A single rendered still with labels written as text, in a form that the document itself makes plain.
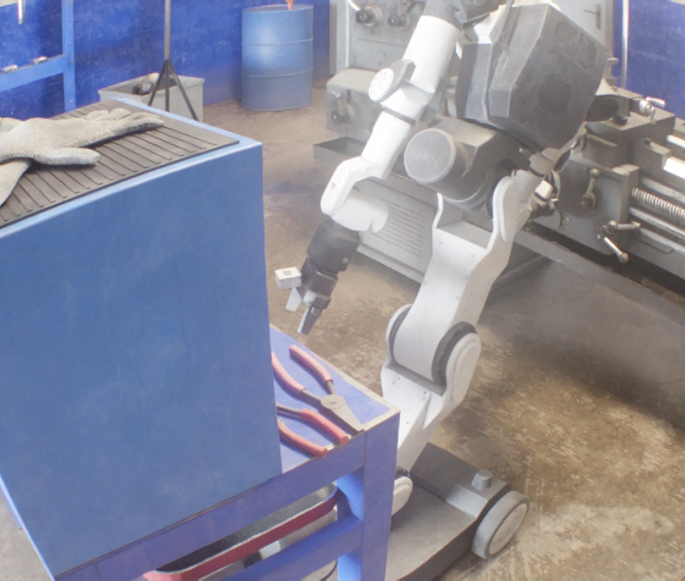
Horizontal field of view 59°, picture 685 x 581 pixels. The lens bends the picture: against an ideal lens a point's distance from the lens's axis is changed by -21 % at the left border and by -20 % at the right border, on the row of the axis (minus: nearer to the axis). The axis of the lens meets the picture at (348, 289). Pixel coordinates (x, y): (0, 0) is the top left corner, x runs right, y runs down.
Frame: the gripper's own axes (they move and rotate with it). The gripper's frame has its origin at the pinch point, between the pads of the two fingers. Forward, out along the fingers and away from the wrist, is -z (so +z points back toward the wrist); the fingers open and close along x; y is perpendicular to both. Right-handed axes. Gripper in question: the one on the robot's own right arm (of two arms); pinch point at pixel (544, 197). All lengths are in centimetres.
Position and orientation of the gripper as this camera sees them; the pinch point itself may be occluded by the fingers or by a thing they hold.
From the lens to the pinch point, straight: 217.6
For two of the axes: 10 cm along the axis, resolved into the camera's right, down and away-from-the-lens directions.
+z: -7.5, 3.2, -5.8
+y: -1.7, 7.5, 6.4
